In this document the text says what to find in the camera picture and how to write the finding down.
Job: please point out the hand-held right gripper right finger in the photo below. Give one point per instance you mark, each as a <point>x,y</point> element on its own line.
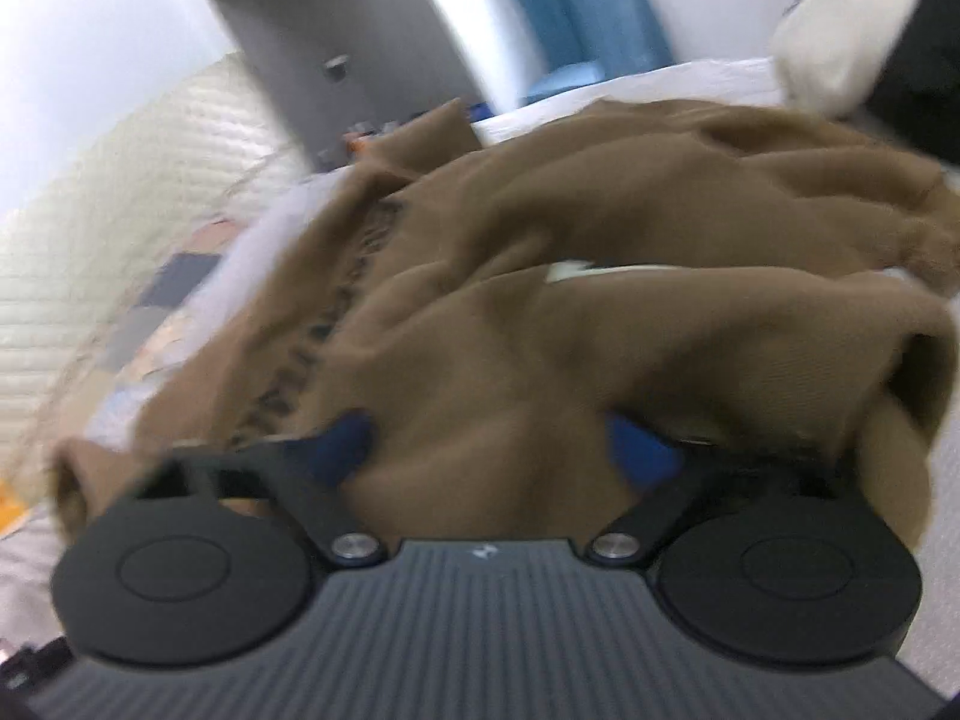
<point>636,454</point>

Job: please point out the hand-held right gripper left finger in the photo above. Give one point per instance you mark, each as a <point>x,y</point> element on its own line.
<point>346,444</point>

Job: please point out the brown zip hoodie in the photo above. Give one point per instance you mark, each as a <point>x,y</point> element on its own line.
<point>525,315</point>

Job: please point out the white textured bed cover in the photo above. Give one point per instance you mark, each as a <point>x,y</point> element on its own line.
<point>675,82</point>

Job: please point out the grey bedside cabinet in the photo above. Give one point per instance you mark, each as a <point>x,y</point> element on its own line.
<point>337,15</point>

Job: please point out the cream garment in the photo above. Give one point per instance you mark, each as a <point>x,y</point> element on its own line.
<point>825,52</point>

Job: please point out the blue curtain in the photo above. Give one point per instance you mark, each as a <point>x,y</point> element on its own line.
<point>570,0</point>

